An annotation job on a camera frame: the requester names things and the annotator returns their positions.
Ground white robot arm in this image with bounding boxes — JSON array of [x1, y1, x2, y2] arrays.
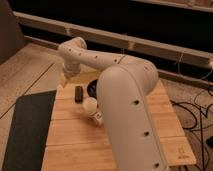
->
[[58, 37, 170, 171]]

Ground black eraser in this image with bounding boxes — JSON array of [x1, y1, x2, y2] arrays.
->
[[75, 86, 83, 103]]

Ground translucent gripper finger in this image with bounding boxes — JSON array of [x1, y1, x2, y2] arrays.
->
[[69, 72, 100, 84], [60, 77, 68, 88]]

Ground black cables on floor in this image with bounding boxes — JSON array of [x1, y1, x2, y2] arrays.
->
[[170, 78, 213, 171]]

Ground black bowl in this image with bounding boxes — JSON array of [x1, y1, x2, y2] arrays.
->
[[87, 80, 97, 98]]

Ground wooden board table top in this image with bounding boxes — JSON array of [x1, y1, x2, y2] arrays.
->
[[42, 81, 196, 171]]

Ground wooden wall rail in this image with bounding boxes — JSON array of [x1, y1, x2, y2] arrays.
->
[[14, 12, 213, 68]]

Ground dark floor mat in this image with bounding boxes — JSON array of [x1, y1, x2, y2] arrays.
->
[[1, 90, 56, 171]]

